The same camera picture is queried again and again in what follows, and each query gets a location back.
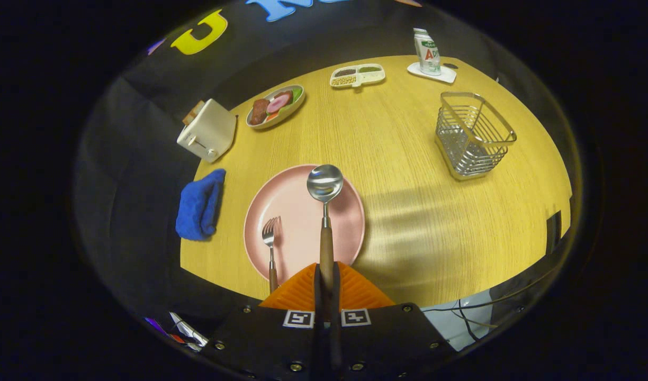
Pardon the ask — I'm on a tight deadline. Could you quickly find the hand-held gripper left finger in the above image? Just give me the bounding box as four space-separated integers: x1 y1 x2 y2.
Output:
202 263 325 381

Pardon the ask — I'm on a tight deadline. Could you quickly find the white square coaster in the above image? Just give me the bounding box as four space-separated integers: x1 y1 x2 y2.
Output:
407 62 457 84

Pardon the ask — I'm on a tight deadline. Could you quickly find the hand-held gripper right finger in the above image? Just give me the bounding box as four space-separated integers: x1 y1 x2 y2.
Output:
329 262 458 381

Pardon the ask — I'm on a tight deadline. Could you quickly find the thin black cable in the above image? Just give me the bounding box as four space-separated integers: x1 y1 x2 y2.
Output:
458 299 498 340

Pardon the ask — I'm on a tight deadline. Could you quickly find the pink round plate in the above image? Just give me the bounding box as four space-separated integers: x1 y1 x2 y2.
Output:
244 164 366 286

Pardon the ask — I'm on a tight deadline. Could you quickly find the metal wire cutlery basket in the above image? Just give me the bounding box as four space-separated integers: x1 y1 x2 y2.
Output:
435 92 517 182

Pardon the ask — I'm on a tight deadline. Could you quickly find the wooden-handled metal fork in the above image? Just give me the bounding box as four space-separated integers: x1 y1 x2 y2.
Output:
262 216 282 293

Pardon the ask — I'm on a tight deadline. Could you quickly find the wooden-handled metal spoon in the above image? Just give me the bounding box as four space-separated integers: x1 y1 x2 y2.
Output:
307 164 344 297

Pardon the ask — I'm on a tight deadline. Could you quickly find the black table clamp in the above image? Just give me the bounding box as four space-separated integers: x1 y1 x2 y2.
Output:
546 211 562 255

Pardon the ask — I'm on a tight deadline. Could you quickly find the white bottle with green label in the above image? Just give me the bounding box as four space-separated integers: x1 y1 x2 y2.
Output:
413 28 442 76

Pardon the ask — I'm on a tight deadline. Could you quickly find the blue folded cloth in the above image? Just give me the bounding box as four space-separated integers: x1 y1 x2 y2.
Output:
175 168 227 241

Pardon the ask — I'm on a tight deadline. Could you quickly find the oval plate with food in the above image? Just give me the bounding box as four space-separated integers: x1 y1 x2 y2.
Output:
246 84 306 130

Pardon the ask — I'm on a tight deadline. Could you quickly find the white printed packet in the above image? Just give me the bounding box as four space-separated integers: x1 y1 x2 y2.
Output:
168 312 209 351

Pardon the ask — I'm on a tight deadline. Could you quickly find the white toaster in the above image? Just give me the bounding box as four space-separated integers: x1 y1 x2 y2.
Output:
177 98 238 163

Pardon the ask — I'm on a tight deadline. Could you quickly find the white divided dish with beans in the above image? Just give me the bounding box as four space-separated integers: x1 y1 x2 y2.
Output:
329 63 386 88

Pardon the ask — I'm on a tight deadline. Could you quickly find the brown toast slice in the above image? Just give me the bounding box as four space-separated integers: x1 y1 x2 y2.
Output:
182 101 205 126

